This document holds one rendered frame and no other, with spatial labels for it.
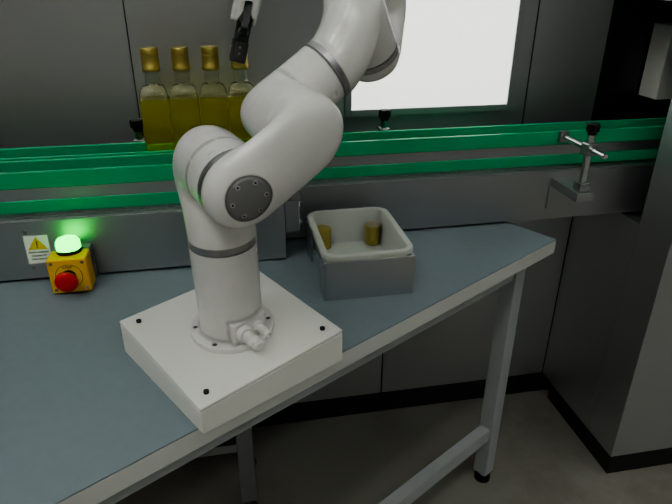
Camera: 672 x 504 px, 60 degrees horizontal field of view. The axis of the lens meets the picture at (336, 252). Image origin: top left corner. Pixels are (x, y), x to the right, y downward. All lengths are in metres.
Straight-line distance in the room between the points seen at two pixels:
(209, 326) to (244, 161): 0.29
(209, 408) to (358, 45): 0.51
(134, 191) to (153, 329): 0.35
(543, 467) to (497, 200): 0.84
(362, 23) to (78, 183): 0.65
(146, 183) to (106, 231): 0.12
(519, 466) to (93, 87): 1.51
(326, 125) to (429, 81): 0.80
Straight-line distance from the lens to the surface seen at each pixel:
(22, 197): 1.24
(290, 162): 0.69
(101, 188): 1.20
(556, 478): 1.89
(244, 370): 0.84
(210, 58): 1.25
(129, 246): 1.22
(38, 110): 1.49
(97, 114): 1.46
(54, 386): 0.97
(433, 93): 1.49
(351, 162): 1.30
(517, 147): 1.43
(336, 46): 0.78
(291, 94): 0.71
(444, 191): 1.37
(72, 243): 1.18
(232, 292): 0.82
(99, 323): 1.10
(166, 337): 0.92
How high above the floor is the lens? 1.31
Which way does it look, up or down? 26 degrees down
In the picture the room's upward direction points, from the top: straight up
